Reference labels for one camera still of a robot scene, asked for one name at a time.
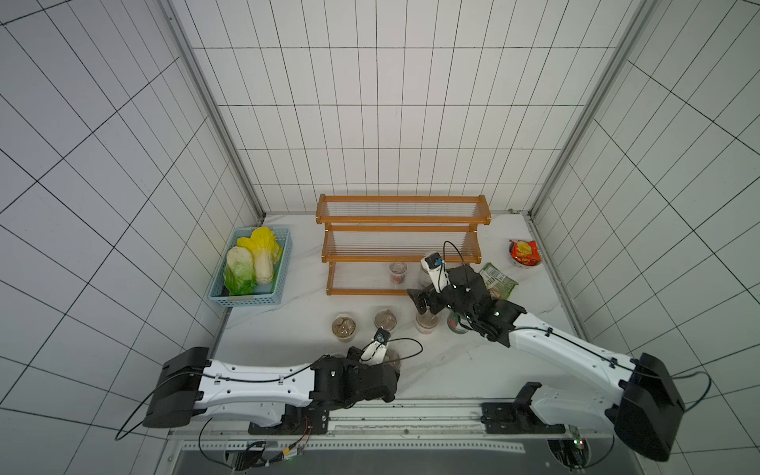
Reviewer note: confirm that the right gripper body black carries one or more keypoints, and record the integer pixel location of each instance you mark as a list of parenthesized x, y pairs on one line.
[(433, 298)]

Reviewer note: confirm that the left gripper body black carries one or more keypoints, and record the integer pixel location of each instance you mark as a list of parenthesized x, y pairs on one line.
[(351, 358)]

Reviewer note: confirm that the red label jar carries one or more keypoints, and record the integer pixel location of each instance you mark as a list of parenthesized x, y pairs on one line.
[(426, 323)]

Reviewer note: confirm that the dark green tin can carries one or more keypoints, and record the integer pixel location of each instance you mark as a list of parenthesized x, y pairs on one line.
[(454, 324)]

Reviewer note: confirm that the small red jar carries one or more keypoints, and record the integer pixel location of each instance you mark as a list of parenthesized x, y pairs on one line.
[(392, 358), (398, 272)]

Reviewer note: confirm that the green label seed jar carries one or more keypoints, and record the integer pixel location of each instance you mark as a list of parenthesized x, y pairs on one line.
[(385, 320)]

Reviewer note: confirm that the yellow label seed jar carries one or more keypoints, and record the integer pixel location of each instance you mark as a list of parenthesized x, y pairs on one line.
[(343, 328)]

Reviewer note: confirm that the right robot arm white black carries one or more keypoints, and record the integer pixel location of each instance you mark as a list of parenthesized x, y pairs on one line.
[(633, 399)]

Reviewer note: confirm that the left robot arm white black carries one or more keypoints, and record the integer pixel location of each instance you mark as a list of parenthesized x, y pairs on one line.
[(193, 386)]

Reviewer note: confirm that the wooden three-tier shelf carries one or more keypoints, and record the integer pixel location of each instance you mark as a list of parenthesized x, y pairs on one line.
[(364, 234)]

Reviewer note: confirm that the green snack packet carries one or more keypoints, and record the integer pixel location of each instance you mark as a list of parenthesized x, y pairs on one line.
[(497, 282)]

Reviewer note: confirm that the red snack bag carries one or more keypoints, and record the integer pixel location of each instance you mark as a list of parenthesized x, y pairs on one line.
[(525, 253)]

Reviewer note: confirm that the blue plastic basket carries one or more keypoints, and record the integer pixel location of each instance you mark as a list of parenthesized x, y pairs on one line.
[(263, 295)]

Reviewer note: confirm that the green white napa cabbage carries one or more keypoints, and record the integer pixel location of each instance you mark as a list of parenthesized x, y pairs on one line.
[(239, 272)]

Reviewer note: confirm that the yellow white napa cabbage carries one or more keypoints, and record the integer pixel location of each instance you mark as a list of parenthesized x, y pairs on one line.
[(266, 253)]

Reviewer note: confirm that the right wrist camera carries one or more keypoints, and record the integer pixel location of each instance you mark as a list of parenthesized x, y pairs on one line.
[(434, 266)]

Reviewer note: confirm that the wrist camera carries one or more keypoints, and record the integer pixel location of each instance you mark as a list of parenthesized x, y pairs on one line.
[(434, 266), (376, 350)]

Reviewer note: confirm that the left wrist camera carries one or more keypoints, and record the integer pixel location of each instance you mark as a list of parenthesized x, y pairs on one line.
[(376, 350)]

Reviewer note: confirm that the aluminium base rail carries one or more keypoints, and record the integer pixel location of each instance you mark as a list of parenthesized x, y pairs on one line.
[(406, 437)]

